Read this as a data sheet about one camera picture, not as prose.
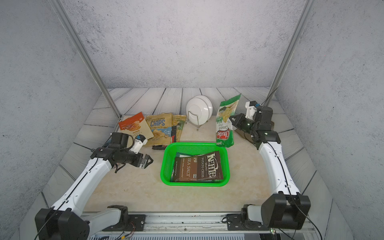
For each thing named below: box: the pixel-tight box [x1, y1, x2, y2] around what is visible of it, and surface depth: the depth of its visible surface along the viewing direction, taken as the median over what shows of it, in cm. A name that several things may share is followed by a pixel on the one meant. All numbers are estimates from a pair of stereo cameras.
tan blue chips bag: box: [146, 112, 172, 146], surface depth 111 cm
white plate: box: [186, 94, 213, 126], surface depth 107 cm
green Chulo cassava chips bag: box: [216, 94, 241, 148], surface depth 83 cm
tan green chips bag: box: [172, 114, 187, 143], surface depth 117 cm
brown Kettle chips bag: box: [173, 150, 224, 183], surface depth 88 cm
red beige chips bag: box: [118, 111, 155, 148], surface depth 116 cm
